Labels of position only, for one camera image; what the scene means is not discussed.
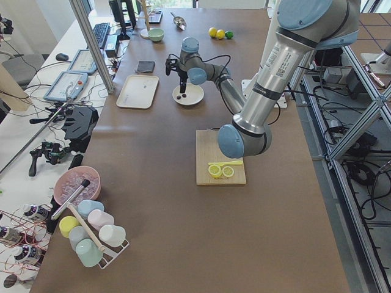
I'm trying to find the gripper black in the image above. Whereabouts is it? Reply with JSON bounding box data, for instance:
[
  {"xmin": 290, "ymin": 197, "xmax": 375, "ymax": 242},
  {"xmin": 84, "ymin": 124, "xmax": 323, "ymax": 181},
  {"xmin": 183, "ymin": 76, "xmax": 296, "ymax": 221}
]
[{"xmin": 178, "ymin": 69, "xmax": 188, "ymax": 93}]

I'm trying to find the cream round plate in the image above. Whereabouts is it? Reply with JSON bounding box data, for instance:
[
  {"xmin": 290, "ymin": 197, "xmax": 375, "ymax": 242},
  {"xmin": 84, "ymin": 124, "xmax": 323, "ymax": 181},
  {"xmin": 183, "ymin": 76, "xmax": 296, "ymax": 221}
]
[{"xmin": 172, "ymin": 84, "xmax": 204, "ymax": 106}]

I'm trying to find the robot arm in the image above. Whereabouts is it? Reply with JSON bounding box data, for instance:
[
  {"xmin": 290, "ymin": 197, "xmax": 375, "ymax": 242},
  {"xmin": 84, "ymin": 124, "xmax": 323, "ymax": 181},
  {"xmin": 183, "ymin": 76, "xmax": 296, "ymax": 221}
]
[{"xmin": 175, "ymin": 1, "xmax": 360, "ymax": 158}]

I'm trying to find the cream rabbit tray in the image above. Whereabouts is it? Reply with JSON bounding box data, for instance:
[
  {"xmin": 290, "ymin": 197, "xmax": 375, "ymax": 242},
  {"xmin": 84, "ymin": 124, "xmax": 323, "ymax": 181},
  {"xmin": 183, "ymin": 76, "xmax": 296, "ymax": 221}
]
[{"xmin": 116, "ymin": 74, "xmax": 159, "ymax": 109}]

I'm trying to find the grey folded cloth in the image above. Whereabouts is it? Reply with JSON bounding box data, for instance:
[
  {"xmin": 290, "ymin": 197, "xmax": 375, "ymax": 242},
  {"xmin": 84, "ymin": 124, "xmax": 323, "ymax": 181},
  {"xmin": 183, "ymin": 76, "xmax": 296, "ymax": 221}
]
[{"xmin": 135, "ymin": 60, "xmax": 156, "ymax": 73}]

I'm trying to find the green bowl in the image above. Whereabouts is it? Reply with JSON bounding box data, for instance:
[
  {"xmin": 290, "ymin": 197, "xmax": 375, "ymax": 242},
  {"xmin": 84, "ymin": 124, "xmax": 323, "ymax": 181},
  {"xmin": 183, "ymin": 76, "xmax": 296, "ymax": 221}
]
[{"xmin": 148, "ymin": 28, "xmax": 164, "ymax": 42}]

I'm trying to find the yellow lemon near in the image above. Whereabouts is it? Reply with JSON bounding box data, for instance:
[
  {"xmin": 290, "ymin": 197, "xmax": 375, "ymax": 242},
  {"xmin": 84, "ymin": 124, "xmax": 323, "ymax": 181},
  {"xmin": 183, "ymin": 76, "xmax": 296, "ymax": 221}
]
[{"xmin": 208, "ymin": 27, "xmax": 217, "ymax": 38}]

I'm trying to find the yellow lemon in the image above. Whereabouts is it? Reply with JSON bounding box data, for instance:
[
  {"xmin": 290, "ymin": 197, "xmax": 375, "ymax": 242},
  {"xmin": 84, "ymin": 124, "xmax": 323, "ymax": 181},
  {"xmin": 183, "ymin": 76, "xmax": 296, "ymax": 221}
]
[
  {"xmin": 216, "ymin": 29, "xmax": 225, "ymax": 40},
  {"xmin": 208, "ymin": 27, "xmax": 217, "ymax": 38}
]

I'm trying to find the steel ice scoop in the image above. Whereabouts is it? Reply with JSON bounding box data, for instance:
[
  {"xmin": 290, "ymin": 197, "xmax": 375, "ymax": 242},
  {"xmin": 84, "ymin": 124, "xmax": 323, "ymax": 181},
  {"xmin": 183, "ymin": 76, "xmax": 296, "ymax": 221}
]
[{"xmin": 170, "ymin": 12, "xmax": 187, "ymax": 31}]

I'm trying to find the yellow lemon far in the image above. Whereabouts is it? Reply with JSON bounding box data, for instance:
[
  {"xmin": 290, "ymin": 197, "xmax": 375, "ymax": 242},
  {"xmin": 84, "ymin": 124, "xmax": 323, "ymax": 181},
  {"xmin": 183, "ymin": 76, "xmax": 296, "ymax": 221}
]
[{"xmin": 216, "ymin": 29, "xmax": 225, "ymax": 40}]

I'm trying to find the bamboo cutting board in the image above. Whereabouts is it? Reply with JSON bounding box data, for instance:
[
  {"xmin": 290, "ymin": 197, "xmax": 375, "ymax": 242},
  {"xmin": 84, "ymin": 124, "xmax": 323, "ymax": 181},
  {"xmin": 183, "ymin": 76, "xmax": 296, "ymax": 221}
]
[{"xmin": 196, "ymin": 130, "xmax": 247, "ymax": 186}]

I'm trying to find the green lime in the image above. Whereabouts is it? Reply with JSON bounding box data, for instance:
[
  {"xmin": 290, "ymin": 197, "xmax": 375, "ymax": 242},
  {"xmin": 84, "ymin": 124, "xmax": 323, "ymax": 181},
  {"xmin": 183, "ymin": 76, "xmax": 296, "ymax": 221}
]
[{"xmin": 225, "ymin": 31, "xmax": 234, "ymax": 39}]

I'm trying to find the lemon half upper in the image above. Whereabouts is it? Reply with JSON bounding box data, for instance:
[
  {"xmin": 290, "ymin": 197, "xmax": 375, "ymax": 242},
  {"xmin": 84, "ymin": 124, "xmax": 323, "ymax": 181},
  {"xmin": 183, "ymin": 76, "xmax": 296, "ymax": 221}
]
[{"xmin": 208, "ymin": 164, "xmax": 222, "ymax": 178}]

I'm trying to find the yellow plastic knife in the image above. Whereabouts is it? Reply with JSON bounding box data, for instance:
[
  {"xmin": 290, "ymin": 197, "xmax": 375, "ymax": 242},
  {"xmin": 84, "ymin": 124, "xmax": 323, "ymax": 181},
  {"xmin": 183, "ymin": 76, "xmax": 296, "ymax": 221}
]
[{"xmin": 208, "ymin": 160, "xmax": 244, "ymax": 167}]

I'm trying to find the lemon slice lower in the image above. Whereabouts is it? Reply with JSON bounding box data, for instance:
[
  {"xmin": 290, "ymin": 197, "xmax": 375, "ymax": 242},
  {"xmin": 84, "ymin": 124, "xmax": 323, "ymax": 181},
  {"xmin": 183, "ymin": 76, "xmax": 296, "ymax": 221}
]
[{"xmin": 221, "ymin": 165, "xmax": 235, "ymax": 178}]

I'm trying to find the black keyboard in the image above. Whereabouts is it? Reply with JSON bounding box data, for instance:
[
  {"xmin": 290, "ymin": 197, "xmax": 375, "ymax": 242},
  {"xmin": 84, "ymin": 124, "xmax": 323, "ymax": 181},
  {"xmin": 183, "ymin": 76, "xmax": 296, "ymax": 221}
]
[{"xmin": 93, "ymin": 23, "xmax": 110, "ymax": 49}]

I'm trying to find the teach pendant far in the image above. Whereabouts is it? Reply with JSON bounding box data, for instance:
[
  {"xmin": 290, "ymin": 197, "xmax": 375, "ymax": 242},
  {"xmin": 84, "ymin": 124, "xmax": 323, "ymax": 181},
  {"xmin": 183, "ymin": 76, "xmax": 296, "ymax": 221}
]
[{"xmin": 68, "ymin": 49, "xmax": 97, "ymax": 75}]

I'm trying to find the teach pendant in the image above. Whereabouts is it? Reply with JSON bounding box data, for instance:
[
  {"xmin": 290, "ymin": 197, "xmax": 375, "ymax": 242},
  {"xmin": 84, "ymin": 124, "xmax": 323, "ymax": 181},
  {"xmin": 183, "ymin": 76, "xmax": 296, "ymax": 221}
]
[
  {"xmin": 43, "ymin": 71, "xmax": 88, "ymax": 102},
  {"xmin": 68, "ymin": 49, "xmax": 97, "ymax": 75}
]

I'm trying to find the teach pendant near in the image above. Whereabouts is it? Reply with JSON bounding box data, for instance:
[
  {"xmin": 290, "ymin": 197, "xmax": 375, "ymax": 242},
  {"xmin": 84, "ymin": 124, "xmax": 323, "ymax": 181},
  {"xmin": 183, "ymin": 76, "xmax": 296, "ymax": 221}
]
[{"xmin": 43, "ymin": 71, "xmax": 88, "ymax": 102}]

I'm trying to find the black computer mouse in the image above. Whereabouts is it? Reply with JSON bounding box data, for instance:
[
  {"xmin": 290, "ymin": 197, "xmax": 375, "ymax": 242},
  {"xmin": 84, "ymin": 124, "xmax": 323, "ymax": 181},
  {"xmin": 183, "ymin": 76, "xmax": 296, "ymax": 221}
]
[{"xmin": 56, "ymin": 53, "xmax": 69, "ymax": 61}]

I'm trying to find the steel muddler black tip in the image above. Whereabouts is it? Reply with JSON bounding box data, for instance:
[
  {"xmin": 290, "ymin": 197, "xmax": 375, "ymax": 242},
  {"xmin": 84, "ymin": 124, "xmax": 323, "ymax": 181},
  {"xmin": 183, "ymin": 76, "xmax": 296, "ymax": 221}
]
[{"xmin": 51, "ymin": 179, "xmax": 90, "ymax": 221}]

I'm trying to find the pink bowl of ice cubes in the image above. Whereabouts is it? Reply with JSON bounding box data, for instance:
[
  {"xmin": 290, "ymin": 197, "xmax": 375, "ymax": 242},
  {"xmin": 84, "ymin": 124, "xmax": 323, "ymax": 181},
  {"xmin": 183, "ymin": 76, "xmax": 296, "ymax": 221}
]
[{"xmin": 54, "ymin": 166, "xmax": 101, "ymax": 206}]

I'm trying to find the blue plastic cup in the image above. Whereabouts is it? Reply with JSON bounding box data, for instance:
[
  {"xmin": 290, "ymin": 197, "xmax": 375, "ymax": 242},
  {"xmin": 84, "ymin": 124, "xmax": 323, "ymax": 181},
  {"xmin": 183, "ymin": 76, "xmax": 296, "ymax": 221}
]
[{"xmin": 77, "ymin": 200, "xmax": 104, "ymax": 219}]

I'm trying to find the pink plastic cup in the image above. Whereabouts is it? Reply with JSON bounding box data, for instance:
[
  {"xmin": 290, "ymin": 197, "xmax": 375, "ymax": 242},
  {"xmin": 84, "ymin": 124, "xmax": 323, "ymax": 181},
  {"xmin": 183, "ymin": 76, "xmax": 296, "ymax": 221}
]
[{"xmin": 87, "ymin": 209, "xmax": 114, "ymax": 231}]

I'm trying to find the white plastic cup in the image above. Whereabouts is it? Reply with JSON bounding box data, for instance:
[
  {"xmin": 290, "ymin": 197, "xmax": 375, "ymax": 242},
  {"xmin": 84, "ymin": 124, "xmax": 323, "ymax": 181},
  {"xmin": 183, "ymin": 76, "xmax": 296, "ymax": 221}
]
[{"xmin": 98, "ymin": 225, "xmax": 126, "ymax": 247}]

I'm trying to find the yellow plastic cup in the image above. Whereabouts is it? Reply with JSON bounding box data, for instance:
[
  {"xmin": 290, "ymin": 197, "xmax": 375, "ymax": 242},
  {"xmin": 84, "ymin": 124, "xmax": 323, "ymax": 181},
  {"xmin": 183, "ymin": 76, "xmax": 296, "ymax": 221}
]
[{"xmin": 59, "ymin": 215, "xmax": 81, "ymax": 238}]

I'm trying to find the grey plastic cup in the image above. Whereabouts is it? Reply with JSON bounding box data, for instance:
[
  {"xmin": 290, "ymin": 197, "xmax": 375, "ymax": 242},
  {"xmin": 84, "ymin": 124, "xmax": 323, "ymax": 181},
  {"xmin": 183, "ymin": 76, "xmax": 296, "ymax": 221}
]
[{"xmin": 68, "ymin": 226, "xmax": 90, "ymax": 251}]

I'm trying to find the tea bottle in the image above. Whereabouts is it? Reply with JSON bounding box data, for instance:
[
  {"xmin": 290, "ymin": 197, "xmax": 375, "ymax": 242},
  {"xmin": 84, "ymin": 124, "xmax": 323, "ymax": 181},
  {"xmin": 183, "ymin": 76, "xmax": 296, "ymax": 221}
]
[{"xmin": 22, "ymin": 204, "xmax": 49, "ymax": 222}]

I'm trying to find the mint plastic cup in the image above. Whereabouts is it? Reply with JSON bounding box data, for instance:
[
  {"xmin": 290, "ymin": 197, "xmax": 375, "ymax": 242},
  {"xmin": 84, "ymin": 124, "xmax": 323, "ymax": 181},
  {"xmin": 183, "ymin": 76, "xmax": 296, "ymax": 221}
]
[{"xmin": 75, "ymin": 239, "xmax": 103, "ymax": 267}]

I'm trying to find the aluminium frame post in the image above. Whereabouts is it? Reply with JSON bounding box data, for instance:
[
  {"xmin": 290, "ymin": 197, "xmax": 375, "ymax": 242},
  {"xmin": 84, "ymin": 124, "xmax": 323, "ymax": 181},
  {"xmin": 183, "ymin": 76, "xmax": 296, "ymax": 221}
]
[{"xmin": 69, "ymin": 0, "xmax": 114, "ymax": 94}]

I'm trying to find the white wire cup rack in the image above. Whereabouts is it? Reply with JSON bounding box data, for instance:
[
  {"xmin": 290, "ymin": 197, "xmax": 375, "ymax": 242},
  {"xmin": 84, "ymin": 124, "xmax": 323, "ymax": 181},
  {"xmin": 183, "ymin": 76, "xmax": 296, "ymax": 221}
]
[{"xmin": 65, "ymin": 204, "xmax": 130, "ymax": 270}]

